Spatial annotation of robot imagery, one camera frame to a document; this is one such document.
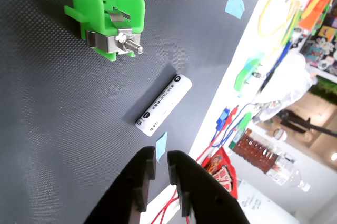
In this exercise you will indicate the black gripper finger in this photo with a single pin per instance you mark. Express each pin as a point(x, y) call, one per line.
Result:
point(123, 195)
point(205, 197)

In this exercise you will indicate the orange sheet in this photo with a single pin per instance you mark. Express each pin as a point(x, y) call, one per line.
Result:
point(314, 5)

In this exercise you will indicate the white AA battery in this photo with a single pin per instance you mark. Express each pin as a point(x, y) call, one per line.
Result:
point(163, 104)

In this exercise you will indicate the red alligator clip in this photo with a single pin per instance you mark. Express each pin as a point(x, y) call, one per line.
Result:
point(233, 112)

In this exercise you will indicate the small green printed block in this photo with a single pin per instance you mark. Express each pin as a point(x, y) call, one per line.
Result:
point(245, 75)

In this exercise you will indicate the red snack bag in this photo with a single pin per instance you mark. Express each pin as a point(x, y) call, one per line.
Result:
point(221, 174)

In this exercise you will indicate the white paper sheet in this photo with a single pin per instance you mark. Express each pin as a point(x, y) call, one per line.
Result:
point(252, 203)

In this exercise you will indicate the blue masking tape piece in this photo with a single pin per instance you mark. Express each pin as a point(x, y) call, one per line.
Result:
point(255, 57)
point(234, 4)
point(161, 146)

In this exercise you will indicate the white plastic bag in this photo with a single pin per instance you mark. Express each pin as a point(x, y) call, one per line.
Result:
point(287, 79)

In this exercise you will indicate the dark grey textured mat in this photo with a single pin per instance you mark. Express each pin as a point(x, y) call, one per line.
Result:
point(52, 129)

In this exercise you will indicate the black sticker covered board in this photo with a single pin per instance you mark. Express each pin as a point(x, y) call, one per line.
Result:
point(321, 48)

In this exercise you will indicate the green alligator clip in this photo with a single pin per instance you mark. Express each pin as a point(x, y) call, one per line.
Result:
point(246, 120)

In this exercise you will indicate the plastic bottle brown drink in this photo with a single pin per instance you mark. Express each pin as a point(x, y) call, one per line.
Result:
point(252, 153)

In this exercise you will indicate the green battery holder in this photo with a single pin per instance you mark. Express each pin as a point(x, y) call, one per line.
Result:
point(87, 3)

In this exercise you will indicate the black stand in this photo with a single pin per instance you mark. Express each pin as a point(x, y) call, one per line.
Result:
point(302, 124)

